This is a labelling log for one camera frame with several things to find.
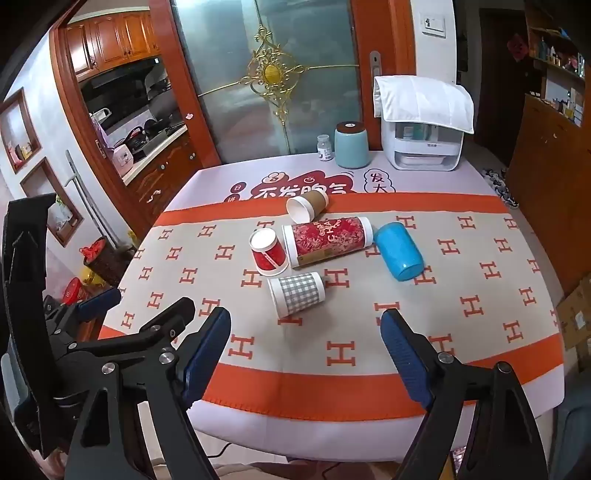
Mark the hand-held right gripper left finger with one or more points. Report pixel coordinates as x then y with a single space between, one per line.
207 355

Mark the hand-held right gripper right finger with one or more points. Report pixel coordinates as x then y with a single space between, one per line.
406 360

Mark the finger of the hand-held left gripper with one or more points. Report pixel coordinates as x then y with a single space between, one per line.
164 318
99 300

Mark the blue plastic cup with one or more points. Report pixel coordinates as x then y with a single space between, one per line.
399 251

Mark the grey checked paper cup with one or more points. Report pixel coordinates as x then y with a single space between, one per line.
298 294

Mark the red paper cup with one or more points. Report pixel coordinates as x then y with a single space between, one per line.
268 254

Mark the brown paper cup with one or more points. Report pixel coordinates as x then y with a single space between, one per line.
307 205

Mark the red round gift box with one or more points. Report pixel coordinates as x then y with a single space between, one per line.
76 291

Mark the dark basket with red ribbon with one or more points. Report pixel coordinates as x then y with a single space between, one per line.
101 263

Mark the mop pole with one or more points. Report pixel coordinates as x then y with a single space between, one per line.
81 189

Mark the orange patterned blanket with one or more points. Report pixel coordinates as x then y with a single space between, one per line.
461 258

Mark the red floral tall canister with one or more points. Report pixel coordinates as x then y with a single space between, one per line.
328 240

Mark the wooden kitchen base cabinet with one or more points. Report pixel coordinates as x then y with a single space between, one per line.
161 170

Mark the pink kitchen appliance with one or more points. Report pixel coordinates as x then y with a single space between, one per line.
121 157

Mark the pink printed tablecloth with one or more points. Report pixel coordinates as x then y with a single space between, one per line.
217 177

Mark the cardboard box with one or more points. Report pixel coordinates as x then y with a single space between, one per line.
575 316

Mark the black wok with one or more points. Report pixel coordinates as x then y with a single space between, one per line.
152 127

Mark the pair of patterned shoes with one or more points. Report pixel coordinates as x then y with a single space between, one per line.
501 184

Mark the white countertop appliance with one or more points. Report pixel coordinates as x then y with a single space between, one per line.
422 147

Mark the teal jar with brown lid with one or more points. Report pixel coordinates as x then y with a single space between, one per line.
352 146

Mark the range hood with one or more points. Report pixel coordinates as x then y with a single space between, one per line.
124 78

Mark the wooden side cabinet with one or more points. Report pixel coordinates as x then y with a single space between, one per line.
549 184

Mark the small white bottle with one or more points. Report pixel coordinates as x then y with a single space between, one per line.
324 147

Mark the white folded towel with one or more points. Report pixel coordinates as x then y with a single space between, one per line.
425 104

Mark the frosted glass door gold ornament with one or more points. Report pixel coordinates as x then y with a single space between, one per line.
277 69

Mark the shelf with bottles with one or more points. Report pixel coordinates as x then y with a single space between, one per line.
558 60

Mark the wooden wall niche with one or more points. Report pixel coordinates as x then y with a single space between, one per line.
18 131
53 203

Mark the wooden kitchen wall cabinets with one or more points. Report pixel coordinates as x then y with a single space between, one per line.
111 41

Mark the red wall ornament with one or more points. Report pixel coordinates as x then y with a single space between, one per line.
517 46

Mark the white wall switch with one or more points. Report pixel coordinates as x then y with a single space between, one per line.
434 25

